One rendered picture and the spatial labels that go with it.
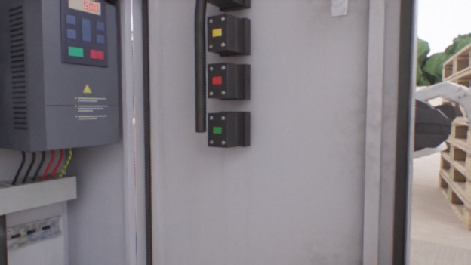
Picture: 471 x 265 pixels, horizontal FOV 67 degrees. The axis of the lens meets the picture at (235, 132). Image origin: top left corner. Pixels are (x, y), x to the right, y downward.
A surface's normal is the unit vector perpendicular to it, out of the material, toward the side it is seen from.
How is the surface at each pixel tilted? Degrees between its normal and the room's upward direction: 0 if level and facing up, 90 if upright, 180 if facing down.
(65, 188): 90
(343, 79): 90
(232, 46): 90
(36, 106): 90
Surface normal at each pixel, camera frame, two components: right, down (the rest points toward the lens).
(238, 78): 0.84, 0.04
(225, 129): -0.55, 0.06
